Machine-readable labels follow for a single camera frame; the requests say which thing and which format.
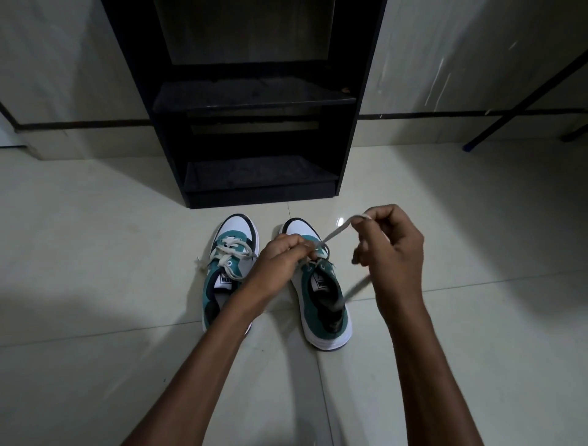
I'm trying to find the person's left hand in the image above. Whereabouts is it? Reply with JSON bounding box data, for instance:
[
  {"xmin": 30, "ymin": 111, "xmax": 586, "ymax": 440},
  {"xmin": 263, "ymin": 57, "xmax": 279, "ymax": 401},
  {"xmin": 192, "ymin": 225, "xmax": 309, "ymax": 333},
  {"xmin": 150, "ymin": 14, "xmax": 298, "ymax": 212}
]
[{"xmin": 229, "ymin": 233, "xmax": 319, "ymax": 316}]

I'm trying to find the person's right hand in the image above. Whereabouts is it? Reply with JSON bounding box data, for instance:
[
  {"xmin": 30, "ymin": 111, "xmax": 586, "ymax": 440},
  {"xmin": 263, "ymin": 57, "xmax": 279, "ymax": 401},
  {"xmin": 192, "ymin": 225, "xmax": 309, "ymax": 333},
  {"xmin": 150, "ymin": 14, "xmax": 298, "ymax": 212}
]
[{"xmin": 352, "ymin": 203, "xmax": 426, "ymax": 323}]

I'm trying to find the teal white sneaker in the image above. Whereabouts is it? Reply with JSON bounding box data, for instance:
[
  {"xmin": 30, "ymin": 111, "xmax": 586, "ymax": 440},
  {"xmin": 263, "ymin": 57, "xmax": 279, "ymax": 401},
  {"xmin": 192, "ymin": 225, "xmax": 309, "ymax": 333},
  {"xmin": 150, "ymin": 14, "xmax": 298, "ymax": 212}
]
[
  {"xmin": 195, "ymin": 213, "xmax": 260, "ymax": 336},
  {"xmin": 277, "ymin": 212, "xmax": 375, "ymax": 352}
]

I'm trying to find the black shoe rack shelf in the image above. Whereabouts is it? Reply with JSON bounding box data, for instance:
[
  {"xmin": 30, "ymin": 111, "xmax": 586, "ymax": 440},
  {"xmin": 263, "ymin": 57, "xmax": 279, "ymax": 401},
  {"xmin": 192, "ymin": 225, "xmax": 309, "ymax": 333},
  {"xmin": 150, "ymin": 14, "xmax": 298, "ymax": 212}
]
[{"xmin": 100, "ymin": 0, "xmax": 389, "ymax": 210}]

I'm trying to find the person's right forearm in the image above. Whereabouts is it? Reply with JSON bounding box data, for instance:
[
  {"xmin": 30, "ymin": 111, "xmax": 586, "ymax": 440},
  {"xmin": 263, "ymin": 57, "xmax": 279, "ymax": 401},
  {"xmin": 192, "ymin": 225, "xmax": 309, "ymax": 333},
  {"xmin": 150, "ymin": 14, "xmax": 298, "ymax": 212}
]
[{"xmin": 383, "ymin": 303, "xmax": 486, "ymax": 446}]

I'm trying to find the person's left forearm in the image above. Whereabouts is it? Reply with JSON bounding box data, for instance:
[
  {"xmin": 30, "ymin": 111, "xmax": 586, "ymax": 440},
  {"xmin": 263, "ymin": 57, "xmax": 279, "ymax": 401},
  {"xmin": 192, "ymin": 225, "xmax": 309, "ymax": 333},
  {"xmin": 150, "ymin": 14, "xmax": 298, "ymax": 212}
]
[{"xmin": 121, "ymin": 289, "xmax": 270, "ymax": 446}]

